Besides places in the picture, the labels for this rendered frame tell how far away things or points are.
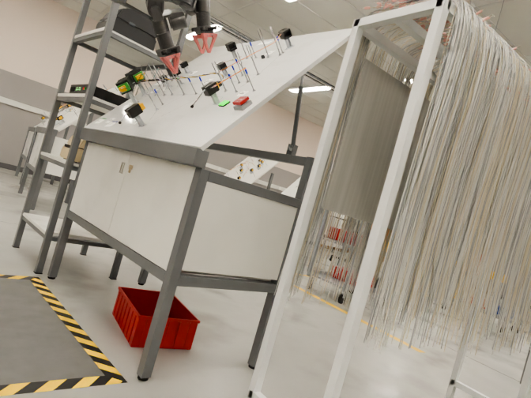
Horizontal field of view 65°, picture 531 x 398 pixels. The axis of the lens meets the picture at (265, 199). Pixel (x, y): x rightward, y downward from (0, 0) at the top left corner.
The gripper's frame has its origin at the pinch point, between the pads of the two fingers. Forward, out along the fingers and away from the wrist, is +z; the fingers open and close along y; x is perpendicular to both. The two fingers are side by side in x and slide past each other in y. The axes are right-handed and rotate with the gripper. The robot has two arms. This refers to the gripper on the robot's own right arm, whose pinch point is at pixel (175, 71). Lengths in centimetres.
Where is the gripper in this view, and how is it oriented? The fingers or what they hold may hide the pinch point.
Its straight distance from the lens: 177.3
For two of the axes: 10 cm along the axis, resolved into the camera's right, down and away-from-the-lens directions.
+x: -7.7, 4.3, -4.6
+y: -6.0, -2.4, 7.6
